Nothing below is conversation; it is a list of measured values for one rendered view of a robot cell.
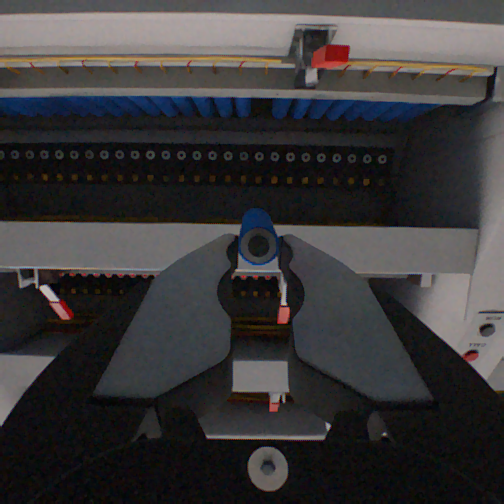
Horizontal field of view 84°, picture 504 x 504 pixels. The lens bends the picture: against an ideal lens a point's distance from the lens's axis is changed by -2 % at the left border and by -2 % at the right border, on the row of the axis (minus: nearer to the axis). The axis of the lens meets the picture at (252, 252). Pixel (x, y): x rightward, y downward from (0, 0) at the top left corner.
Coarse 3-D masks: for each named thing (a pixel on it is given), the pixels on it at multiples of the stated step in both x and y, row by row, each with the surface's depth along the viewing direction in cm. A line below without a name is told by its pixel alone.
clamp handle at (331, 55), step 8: (320, 48) 15; (328, 48) 14; (336, 48) 14; (344, 48) 14; (320, 56) 15; (328, 56) 14; (336, 56) 14; (344, 56) 14; (312, 64) 17; (320, 64) 15; (328, 64) 15; (336, 64) 15; (312, 72) 20; (312, 80) 20
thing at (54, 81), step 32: (160, 64) 22; (352, 64) 22; (384, 64) 21; (416, 64) 21; (0, 96) 25; (32, 96) 25; (64, 96) 25; (192, 96) 25; (224, 96) 25; (256, 96) 25; (288, 96) 25; (320, 96) 24; (352, 96) 24; (384, 96) 24; (416, 96) 24; (448, 96) 24; (480, 96) 24
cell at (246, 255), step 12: (252, 216) 15; (264, 216) 15; (240, 228) 15; (252, 228) 12; (264, 228) 12; (240, 240) 12; (252, 240) 12; (264, 240) 12; (276, 240) 12; (240, 252) 12; (252, 252) 12; (264, 252) 12; (276, 252) 12; (252, 264) 12; (264, 264) 12
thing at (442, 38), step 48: (0, 0) 17; (48, 0) 17; (96, 0) 17; (144, 0) 17; (192, 0) 17; (240, 0) 17; (288, 0) 17; (336, 0) 17; (384, 0) 17; (432, 0) 17; (480, 0) 17; (0, 48) 21; (48, 48) 21; (96, 48) 21; (144, 48) 21; (192, 48) 21; (240, 48) 21; (288, 48) 21; (384, 48) 21; (432, 48) 21; (480, 48) 20; (240, 144) 38; (288, 144) 37; (336, 144) 37; (384, 144) 37; (432, 144) 34
